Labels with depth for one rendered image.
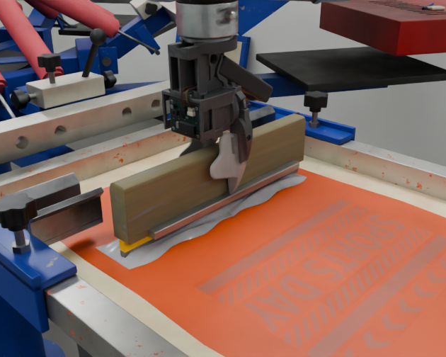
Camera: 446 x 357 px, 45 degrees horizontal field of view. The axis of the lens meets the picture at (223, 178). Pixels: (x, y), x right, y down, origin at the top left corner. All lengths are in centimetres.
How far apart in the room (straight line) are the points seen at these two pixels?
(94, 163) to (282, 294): 42
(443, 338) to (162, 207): 34
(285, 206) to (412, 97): 207
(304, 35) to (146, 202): 251
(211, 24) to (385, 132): 234
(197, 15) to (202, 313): 33
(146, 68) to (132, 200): 352
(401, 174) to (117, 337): 54
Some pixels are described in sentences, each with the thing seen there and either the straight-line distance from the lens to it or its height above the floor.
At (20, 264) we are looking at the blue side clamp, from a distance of 59.
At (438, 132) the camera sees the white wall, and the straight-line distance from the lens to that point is 280.
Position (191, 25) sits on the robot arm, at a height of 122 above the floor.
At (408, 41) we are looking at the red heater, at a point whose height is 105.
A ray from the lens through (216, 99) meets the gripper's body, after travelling 65.
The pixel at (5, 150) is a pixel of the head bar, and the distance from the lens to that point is 89.
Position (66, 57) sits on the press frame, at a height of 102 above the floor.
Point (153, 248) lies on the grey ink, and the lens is 68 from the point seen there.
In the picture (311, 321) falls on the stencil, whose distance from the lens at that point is 58.
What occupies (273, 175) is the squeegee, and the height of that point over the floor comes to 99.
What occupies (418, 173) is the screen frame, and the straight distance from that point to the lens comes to 86.
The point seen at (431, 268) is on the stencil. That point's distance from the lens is 69.
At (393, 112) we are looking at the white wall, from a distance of 287.
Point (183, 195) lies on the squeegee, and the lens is 68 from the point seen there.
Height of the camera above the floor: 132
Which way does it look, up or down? 25 degrees down
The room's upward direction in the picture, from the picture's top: straight up
